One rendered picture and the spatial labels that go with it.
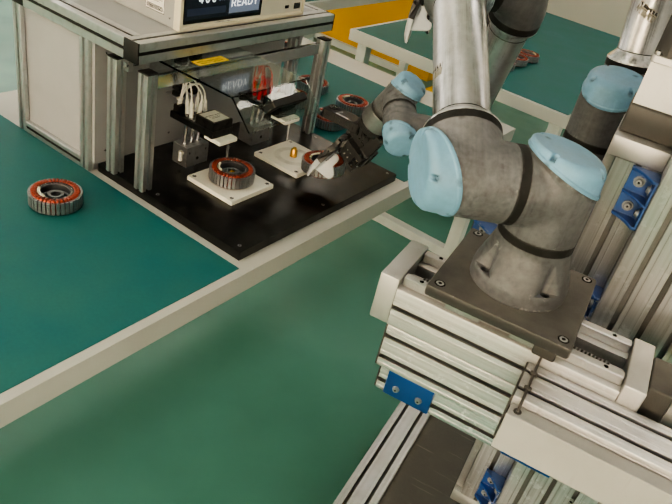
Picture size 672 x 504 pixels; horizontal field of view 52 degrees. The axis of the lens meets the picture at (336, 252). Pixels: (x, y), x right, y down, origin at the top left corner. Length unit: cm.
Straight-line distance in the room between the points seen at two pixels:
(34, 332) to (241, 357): 117
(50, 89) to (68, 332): 74
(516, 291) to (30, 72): 131
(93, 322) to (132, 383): 96
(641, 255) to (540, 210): 27
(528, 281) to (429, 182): 22
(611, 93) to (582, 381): 59
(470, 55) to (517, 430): 54
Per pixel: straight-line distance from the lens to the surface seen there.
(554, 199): 97
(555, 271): 104
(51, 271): 142
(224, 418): 216
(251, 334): 244
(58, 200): 157
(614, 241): 125
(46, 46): 180
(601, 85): 144
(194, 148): 176
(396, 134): 145
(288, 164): 183
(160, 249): 149
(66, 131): 182
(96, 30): 160
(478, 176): 93
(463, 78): 104
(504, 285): 103
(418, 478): 187
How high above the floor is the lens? 160
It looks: 33 degrees down
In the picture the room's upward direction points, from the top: 13 degrees clockwise
